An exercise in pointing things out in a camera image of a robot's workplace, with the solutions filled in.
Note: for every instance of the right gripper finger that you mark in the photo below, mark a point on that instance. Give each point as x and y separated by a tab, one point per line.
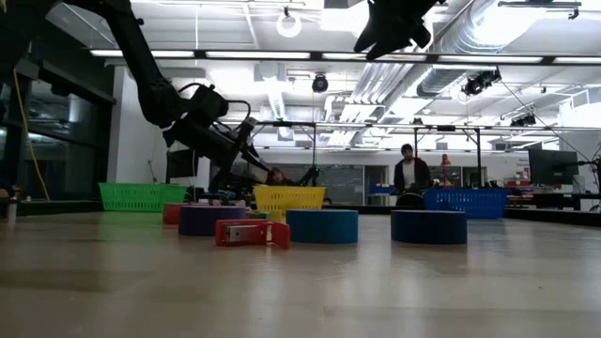
373	33
408	37

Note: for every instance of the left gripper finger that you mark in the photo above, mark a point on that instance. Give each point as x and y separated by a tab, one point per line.
221	176
253	171

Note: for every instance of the purple tape roll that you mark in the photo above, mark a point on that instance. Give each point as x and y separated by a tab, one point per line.
206	221

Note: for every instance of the red mini stapler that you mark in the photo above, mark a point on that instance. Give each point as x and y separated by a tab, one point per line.
277	232
173	213

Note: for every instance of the light blue tape roll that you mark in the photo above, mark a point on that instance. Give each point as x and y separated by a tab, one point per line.
322	227

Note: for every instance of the dark blue tape roll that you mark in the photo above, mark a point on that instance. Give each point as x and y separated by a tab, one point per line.
428	227

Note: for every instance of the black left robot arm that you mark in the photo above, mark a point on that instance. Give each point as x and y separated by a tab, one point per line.
141	56

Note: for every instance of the person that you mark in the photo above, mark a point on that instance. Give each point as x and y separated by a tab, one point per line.
278	178
411	173

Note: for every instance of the black computer monitor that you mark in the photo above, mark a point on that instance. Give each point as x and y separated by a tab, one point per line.
180	168
551	166

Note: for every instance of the yellow plastic basket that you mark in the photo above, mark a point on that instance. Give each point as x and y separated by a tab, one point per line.
291	197

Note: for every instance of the overhead light bar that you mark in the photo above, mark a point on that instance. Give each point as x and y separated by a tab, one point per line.
317	56

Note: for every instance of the green plastic basket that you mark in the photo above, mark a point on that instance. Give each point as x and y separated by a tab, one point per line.
141	197

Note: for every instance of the black spotlight cluster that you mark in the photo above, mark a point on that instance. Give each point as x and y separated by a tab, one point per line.
479	83
523	121

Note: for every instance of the round white ceiling lamp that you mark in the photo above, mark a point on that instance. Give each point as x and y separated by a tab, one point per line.
288	23

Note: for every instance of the red desk lamp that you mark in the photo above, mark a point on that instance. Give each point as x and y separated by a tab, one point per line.
445	160

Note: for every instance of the background blue bin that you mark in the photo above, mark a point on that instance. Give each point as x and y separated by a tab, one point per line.
381	189

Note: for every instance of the black office chair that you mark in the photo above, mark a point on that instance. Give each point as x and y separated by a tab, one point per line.
411	201

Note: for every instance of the blue plastic basket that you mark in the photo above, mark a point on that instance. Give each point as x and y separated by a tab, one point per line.
465	203

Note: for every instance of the small white cylinder stub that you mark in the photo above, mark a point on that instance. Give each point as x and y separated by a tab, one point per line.
10	211

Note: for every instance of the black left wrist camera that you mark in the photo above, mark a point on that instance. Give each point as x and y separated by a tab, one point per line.
209	103

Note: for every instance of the black station frame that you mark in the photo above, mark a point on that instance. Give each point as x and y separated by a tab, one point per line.
291	124
446	127

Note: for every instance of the black ceiling dome camera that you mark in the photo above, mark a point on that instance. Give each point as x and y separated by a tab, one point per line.
320	84

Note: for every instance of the black aluminium table frame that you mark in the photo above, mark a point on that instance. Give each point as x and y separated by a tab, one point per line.
371	210

